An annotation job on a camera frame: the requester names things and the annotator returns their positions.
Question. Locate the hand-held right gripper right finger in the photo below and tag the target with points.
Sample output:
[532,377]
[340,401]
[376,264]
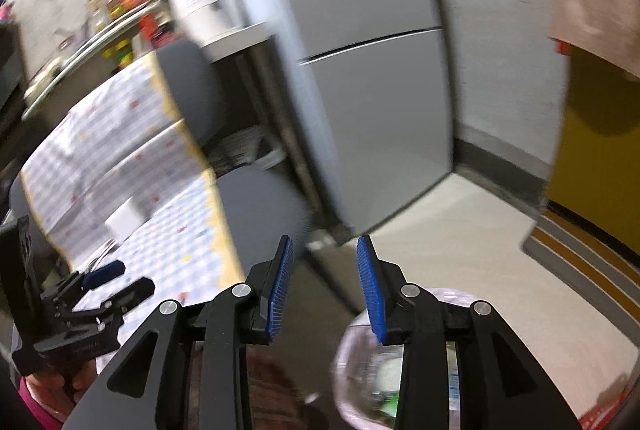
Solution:
[372,290]

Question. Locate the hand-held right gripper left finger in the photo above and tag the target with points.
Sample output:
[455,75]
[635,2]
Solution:
[280,290]

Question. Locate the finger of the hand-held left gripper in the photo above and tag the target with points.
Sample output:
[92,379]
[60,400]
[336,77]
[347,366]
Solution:
[102,274]
[130,292]

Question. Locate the clear pinkish plastic bag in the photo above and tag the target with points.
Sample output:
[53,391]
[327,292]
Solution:
[360,375]

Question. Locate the person's left hand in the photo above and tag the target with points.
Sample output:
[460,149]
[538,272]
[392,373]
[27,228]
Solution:
[60,382]

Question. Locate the white tissue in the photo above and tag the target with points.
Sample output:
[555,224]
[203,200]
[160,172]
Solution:
[124,220]

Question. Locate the grey sofa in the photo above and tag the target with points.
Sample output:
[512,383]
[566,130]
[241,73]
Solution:
[260,205]

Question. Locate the blue checkered sofa cover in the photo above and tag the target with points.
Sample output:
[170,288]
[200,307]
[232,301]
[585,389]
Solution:
[100,144]

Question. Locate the stack of papers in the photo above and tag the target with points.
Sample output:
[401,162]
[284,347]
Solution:
[250,149]

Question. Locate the grey refrigerator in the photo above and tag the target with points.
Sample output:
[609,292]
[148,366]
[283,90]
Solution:
[380,109]

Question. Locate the striped floor mat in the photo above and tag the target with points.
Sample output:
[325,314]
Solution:
[585,255]

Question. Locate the metal shelf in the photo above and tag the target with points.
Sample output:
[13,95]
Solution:
[75,54]

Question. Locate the red packet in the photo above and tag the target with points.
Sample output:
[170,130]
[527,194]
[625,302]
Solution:
[152,29]

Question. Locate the yellow cabinet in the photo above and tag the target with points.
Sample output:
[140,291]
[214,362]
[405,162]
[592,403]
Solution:
[600,149]

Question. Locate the white round appliance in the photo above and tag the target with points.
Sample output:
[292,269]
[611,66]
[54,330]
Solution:
[205,9]

